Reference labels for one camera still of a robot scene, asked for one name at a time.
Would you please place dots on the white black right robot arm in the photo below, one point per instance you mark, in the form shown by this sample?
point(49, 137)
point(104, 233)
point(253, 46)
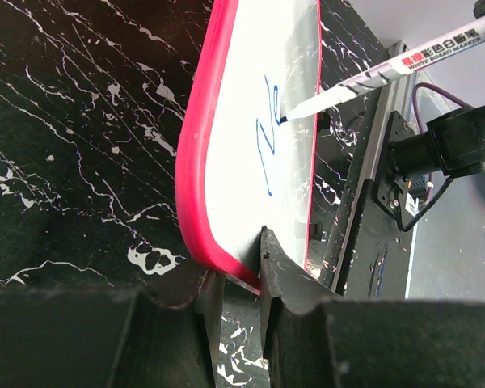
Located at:
point(453, 144)

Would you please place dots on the white blue whiteboard marker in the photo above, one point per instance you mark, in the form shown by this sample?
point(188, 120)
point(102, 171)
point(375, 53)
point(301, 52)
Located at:
point(393, 69)

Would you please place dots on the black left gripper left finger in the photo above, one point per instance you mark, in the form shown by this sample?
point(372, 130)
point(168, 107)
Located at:
point(162, 335)

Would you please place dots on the pink framed whiteboard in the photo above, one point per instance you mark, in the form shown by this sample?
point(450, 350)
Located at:
point(241, 168)

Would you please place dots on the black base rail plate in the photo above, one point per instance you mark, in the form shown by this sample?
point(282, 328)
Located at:
point(375, 257)

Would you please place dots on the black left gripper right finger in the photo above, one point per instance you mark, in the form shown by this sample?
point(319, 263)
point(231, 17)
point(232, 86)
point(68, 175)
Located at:
point(312, 337)

